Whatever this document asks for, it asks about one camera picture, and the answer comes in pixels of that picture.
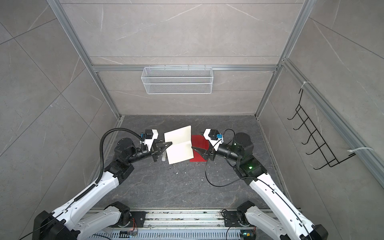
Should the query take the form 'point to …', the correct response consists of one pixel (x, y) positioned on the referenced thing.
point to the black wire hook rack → (329, 157)
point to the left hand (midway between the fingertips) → (170, 140)
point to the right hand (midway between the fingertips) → (197, 138)
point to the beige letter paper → (181, 149)
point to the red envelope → (199, 141)
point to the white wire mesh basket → (177, 80)
